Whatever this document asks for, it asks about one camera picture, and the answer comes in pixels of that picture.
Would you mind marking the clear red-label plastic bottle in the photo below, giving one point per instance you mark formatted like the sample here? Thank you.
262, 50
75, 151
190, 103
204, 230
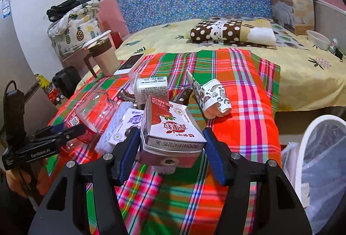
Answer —
92, 116

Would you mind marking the white plastic bag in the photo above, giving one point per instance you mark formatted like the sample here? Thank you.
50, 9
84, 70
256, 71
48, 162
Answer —
290, 159

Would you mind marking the brown polka-dot pillow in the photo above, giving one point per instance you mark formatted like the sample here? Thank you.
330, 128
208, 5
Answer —
221, 31

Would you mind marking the blue wall sticker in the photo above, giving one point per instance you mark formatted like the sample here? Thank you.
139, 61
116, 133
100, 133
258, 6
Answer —
5, 6

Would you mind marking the pink nightstand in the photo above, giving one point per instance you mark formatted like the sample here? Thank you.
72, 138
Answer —
81, 50

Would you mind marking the white bowl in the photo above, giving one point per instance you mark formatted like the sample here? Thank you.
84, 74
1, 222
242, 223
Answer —
317, 40

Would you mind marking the small glass bottle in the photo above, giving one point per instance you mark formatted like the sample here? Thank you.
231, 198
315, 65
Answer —
333, 45

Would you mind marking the plaid blanket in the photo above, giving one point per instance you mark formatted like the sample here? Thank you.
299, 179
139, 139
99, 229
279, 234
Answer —
243, 116

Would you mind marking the leaf print cloth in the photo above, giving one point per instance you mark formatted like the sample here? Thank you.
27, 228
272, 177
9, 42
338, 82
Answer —
289, 37

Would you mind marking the pineapple print storage bag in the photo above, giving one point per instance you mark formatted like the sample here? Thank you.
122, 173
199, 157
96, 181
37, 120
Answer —
75, 32

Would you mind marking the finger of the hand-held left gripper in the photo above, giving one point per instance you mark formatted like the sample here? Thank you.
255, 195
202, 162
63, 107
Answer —
50, 131
74, 132

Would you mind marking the beige mug with brown lid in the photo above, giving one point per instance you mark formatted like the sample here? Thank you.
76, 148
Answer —
104, 56

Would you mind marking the white bed side panel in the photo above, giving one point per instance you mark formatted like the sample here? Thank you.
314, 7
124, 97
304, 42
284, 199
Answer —
331, 18

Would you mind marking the yellow object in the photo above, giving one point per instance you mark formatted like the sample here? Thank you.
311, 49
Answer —
42, 80

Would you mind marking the person's left hand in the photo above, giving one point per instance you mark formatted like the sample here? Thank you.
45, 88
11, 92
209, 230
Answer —
43, 181

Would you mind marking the white purple packet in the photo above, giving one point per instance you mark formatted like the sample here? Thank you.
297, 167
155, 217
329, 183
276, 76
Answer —
127, 124

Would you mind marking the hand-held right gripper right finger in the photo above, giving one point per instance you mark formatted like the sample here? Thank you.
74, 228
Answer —
214, 155

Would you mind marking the white trash bin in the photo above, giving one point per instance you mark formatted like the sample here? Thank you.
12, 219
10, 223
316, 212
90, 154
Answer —
321, 159

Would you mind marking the small black item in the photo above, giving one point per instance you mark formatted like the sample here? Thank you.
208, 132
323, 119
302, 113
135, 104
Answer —
340, 55

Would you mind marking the bedding package box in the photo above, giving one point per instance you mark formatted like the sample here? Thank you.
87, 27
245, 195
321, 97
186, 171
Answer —
292, 5

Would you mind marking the small red box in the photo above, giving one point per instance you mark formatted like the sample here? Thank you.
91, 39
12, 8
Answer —
116, 40

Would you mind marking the black bag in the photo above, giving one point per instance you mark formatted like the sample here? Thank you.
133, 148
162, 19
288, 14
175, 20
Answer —
69, 6

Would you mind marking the white smartphone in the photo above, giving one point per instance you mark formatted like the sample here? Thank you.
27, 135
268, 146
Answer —
129, 64

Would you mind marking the small white drink carton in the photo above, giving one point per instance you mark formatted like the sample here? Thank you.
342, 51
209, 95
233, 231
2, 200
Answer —
151, 89

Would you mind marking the red toy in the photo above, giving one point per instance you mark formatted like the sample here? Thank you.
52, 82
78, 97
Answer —
55, 95

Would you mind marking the crushed patterned paper cup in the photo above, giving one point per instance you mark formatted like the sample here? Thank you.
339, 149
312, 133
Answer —
213, 97

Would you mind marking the red strawberry milk carton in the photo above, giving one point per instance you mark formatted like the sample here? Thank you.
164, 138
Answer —
170, 132

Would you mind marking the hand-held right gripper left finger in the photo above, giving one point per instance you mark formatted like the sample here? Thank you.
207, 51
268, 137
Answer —
126, 155

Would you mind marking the yellow pineapple bed sheet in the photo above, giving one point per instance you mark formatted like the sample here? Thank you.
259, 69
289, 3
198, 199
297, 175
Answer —
302, 81

